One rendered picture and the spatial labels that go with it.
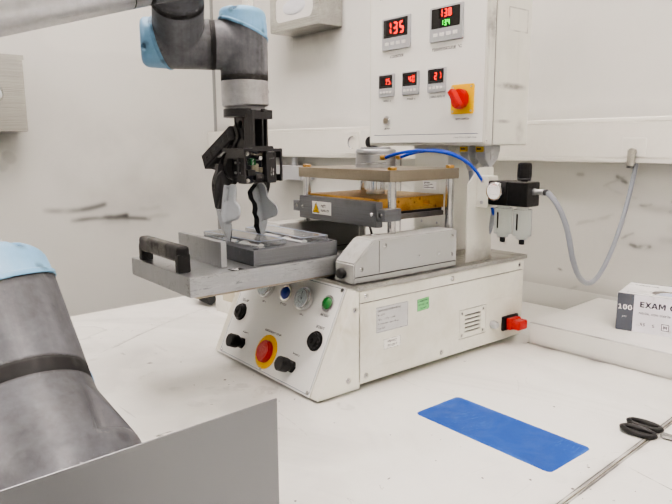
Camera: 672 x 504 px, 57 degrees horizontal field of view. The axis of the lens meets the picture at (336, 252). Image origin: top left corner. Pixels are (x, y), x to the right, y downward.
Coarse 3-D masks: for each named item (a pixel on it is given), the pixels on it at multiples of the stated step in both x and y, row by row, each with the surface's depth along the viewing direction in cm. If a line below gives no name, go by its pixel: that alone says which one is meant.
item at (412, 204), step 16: (320, 192) 127; (336, 192) 126; (352, 192) 126; (368, 192) 122; (384, 192) 123; (400, 192) 125; (416, 192) 125; (400, 208) 114; (416, 208) 116; (432, 208) 120
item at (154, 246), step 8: (144, 240) 100; (152, 240) 98; (160, 240) 97; (144, 248) 100; (152, 248) 98; (160, 248) 95; (168, 248) 93; (176, 248) 91; (184, 248) 91; (144, 256) 102; (152, 256) 103; (160, 256) 96; (168, 256) 93; (176, 256) 91; (184, 256) 91; (176, 264) 91; (184, 264) 91; (176, 272) 92; (184, 272) 92
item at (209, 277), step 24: (192, 240) 102; (216, 240) 96; (144, 264) 101; (168, 264) 98; (192, 264) 98; (216, 264) 97; (240, 264) 98; (288, 264) 99; (312, 264) 102; (168, 288) 95; (192, 288) 89; (216, 288) 91; (240, 288) 94
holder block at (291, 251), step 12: (336, 240) 106; (228, 252) 102; (240, 252) 99; (252, 252) 96; (264, 252) 97; (276, 252) 98; (288, 252) 100; (300, 252) 101; (312, 252) 103; (324, 252) 104; (336, 252) 106; (252, 264) 96; (264, 264) 97
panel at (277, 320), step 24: (312, 288) 108; (336, 288) 104; (264, 312) 116; (288, 312) 111; (312, 312) 106; (336, 312) 102; (240, 336) 119; (264, 336) 113; (288, 336) 109; (240, 360) 117; (312, 360) 102; (288, 384) 105; (312, 384) 100
